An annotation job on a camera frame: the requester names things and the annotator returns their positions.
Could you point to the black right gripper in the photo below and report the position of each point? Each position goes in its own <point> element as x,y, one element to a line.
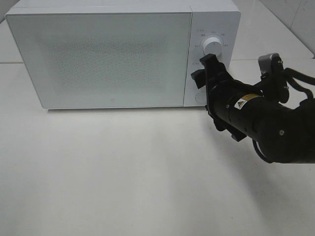
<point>234,106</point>

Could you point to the round white door button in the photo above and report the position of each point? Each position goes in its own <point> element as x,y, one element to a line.
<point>201,98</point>

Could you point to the white microwave door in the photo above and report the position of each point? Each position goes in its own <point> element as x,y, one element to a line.
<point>104,61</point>

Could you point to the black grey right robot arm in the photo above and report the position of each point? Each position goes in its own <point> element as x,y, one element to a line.
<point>277,113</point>

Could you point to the upper white round knob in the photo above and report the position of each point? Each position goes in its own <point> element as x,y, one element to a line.
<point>213,44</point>

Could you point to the white microwave oven body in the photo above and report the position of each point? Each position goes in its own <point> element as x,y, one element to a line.
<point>208,17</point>

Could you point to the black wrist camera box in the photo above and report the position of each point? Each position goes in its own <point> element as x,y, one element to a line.
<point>273,84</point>

